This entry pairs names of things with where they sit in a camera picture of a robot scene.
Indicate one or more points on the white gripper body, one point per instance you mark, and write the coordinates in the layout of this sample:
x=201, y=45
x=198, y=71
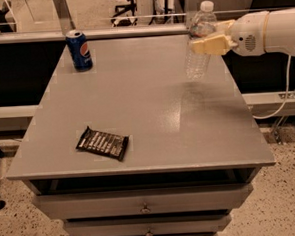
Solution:
x=248, y=35

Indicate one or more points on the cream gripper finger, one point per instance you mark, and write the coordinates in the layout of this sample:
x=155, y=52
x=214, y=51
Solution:
x=223, y=25
x=215, y=44

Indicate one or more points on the clear plastic water bottle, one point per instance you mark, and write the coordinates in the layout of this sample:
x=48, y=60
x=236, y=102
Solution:
x=202, y=24

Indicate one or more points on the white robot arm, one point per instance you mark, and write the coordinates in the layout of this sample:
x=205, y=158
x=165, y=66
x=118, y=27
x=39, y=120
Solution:
x=279, y=32

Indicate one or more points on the black rxbar chocolate wrapper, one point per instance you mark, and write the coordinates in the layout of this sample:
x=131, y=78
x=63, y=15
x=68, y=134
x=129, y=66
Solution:
x=103, y=144

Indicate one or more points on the black office chair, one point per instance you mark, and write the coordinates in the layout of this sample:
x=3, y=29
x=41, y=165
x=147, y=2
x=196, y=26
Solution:
x=125, y=14

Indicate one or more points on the grey drawer cabinet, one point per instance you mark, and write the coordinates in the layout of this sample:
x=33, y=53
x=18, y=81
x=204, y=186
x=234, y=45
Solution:
x=193, y=148

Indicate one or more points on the blue pepsi can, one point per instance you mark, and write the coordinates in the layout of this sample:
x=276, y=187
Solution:
x=79, y=50

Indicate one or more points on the metal rail frame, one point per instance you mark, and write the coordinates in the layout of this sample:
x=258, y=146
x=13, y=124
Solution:
x=20, y=19

